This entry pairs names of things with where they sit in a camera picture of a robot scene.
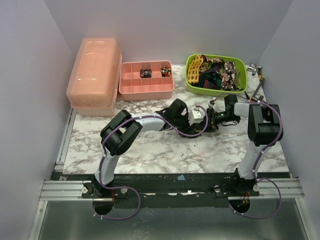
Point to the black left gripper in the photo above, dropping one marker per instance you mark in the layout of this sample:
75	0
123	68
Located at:
188	129

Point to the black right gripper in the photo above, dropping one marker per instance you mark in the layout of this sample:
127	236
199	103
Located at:
213	120

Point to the navy tie with yellow flowers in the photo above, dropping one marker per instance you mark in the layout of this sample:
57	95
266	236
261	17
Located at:
201	128

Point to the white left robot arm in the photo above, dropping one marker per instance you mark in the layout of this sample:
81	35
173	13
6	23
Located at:
121	132

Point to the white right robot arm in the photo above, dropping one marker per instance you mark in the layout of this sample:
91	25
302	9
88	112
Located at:
264	130

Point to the green navy red striped tie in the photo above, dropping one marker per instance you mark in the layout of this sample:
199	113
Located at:
210	80

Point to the green plastic bin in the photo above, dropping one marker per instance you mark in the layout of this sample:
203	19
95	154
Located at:
239	64

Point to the grey metal clamp tool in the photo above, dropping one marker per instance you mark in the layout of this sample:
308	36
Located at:
253	97

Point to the yellow tie with beetles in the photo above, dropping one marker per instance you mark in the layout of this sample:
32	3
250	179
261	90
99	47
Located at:
193	70

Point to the rolled colourful tie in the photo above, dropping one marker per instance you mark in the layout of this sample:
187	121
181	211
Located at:
166	71

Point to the pink compartment tray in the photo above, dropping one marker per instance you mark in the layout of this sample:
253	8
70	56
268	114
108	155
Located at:
134	88

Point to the rolled dark floral tie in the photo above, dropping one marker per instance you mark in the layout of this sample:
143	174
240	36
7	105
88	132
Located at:
145	73

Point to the pink translucent storage box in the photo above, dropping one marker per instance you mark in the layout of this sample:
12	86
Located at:
93	84

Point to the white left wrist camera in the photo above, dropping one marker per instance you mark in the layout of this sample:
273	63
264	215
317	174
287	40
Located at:
195	116

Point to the orange handled screwdriver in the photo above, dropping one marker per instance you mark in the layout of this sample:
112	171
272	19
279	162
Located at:
247	96

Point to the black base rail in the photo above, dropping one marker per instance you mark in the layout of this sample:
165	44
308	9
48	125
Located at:
191	190

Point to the aluminium extrusion rail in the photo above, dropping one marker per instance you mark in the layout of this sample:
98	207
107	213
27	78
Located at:
74	190

